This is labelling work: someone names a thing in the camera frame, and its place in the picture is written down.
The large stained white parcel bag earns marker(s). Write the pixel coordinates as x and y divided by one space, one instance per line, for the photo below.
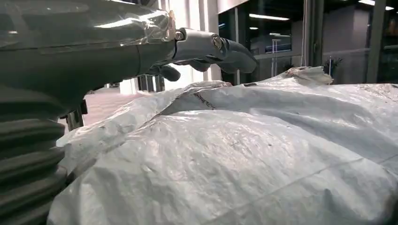
217 161

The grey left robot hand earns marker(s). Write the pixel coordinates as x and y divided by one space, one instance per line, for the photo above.
77 56

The white parcel bag red line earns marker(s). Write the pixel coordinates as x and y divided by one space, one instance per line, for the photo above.
307 74

